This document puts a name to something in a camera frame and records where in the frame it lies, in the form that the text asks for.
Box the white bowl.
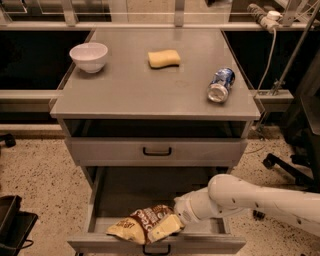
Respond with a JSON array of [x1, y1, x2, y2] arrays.
[[69, 42, 108, 73]]

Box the white power strip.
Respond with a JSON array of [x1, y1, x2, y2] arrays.
[[247, 3, 282, 33]]

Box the blue soda can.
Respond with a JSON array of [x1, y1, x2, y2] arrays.
[[207, 68, 235, 103]]

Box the black office chair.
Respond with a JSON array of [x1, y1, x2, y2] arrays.
[[252, 96, 320, 221]]

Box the yellow sponge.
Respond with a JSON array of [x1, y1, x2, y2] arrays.
[[148, 50, 181, 68]]

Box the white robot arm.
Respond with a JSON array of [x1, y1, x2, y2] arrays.
[[174, 174, 320, 236]]

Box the black top drawer handle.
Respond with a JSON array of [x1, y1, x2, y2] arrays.
[[142, 147, 172, 157]]

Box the black middle drawer handle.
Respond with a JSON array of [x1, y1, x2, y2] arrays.
[[142, 245, 171, 256]]

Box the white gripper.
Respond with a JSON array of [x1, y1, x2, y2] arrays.
[[174, 188, 220, 226]]

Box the closed grey top drawer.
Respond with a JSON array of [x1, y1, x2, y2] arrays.
[[66, 137, 247, 167]]

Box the brown yellow chip bag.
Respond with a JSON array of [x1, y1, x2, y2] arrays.
[[106, 205, 185, 245]]

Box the black bin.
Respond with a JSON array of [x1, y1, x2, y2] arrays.
[[0, 195, 38, 256]]

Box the open grey middle drawer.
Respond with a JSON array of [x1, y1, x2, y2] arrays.
[[68, 167, 246, 256]]

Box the black drawer handle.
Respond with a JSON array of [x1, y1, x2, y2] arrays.
[[142, 245, 171, 256], [142, 147, 172, 157]]

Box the white power cable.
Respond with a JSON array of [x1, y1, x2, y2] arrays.
[[254, 28, 279, 98]]

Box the grey drawer cabinet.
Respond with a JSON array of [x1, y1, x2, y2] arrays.
[[51, 28, 260, 182]]

